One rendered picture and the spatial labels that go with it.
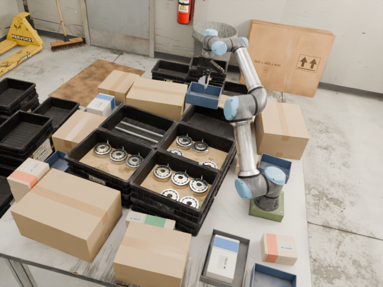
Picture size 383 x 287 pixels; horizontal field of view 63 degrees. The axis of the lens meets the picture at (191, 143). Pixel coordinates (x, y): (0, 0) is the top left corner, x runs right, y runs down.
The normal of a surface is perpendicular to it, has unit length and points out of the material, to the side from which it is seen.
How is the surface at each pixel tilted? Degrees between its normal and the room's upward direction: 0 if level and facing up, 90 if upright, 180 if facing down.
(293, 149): 90
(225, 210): 0
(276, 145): 90
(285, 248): 0
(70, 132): 0
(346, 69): 90
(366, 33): 90
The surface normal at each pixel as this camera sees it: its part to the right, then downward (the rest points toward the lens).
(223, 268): 0.09, -0.76
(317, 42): -0.21, 0.49
